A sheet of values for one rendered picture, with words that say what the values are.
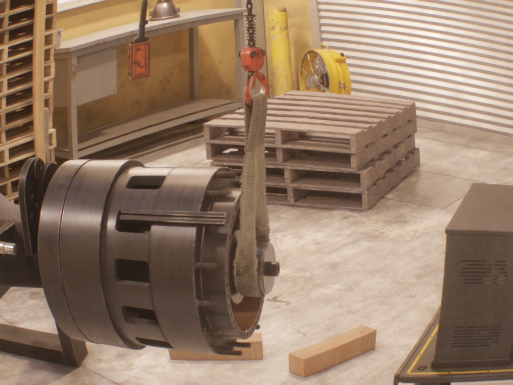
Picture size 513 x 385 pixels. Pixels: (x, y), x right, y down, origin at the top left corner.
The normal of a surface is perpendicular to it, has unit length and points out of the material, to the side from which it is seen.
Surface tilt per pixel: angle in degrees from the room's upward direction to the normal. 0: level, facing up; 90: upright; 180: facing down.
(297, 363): 90
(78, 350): 90
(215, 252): 60
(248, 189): 91
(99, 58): 90
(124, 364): 0
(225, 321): 116
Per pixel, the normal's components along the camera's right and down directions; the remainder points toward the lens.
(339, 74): 0.41, 0.02
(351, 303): -0.05, -0.96
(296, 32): -0.65, 0.23
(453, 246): -0.40, 0.26
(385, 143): 0.88, 0.08
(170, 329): -0.21, 0.65
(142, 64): 0.29, 0.23
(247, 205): 0.76, 0.18
